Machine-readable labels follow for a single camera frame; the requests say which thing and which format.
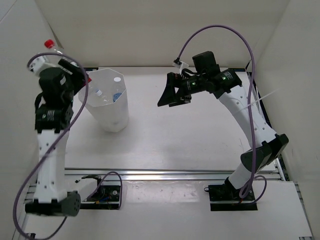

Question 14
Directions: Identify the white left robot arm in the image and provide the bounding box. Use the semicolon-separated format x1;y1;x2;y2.
25;56;105;217

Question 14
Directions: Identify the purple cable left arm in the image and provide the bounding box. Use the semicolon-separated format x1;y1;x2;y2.
12;52;123;240

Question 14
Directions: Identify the clear plastic bottle white cap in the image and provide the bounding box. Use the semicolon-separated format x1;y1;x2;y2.
89;87;110;107

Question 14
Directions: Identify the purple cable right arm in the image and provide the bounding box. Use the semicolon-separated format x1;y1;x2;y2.
172;24;268;203

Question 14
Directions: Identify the blue label plastic bottle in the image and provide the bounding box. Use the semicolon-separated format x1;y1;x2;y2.
112;77;126;103

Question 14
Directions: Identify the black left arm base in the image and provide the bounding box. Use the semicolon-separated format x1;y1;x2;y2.
80;184;122;210

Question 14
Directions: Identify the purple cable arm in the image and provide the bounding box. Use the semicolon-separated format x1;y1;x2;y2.
172;24;268;203
12;52;123;240

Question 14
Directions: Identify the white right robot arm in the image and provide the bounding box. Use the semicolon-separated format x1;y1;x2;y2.
157;51;289;200

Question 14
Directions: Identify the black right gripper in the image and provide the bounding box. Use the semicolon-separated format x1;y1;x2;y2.
157;72;207;107

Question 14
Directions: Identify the aluminium table edge rail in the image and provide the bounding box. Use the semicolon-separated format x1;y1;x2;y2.
65;167;232;181

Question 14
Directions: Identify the translucent white plastic bin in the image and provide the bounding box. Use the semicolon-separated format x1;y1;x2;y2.
85;68;129;133

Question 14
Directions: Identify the red label plastic bottle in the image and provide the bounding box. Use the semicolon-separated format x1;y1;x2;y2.
44;39;78;67

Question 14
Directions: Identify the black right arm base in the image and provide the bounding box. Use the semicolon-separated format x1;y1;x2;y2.
204;184;258;212

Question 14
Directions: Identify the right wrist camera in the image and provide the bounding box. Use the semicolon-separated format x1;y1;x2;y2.
172;57;189;74

